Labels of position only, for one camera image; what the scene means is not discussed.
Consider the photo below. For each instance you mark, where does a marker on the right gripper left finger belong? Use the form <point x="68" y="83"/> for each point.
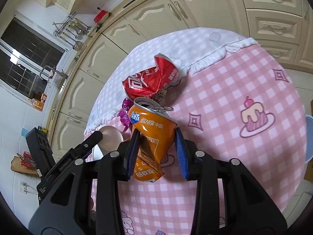
<point x="84" y="198"/>

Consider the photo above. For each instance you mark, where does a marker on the dark kitchen window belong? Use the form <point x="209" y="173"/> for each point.
<point x="27" y="57"/>

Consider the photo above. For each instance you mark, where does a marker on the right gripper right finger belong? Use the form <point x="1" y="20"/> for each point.
<point x="229" y="199"/>

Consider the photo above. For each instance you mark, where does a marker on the utensil rack with ladles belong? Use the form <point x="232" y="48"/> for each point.
<point x="72" y="30"/>

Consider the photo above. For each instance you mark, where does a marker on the purple candy wrapper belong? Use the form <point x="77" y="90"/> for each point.
<point x="123" y="114"/>

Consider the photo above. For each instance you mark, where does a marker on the wooden cutting board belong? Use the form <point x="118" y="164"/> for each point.
<point x="24" y="164"/>

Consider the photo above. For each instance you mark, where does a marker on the pink checkered tablecloth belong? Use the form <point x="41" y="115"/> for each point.
<point x="234" y="100"/>

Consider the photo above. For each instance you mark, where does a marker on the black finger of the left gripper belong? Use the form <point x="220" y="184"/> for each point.
<point x="82" y="151"/>

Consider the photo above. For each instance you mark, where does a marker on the chrome sink faucet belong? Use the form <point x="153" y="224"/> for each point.
<point x="52" y="72"/>

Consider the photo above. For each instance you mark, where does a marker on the orange Fanta can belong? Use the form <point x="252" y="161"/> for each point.
<point x="157" y="136"/>

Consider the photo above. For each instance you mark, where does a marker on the light blue trash bin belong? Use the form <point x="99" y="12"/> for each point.
<point x="309" y="150"/>

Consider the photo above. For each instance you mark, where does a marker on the red box on counter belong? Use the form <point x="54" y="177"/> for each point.
<point x="101" y="16"/>

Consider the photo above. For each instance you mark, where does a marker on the crushed red cola can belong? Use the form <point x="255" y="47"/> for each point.
<point x="154" y="82"/>

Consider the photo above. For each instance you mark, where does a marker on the cream kitchen cabinets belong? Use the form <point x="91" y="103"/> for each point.
<point x="282" y="27"/>

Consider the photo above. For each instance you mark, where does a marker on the white paper cup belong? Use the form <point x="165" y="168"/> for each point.
<point x="111" y="139"/>

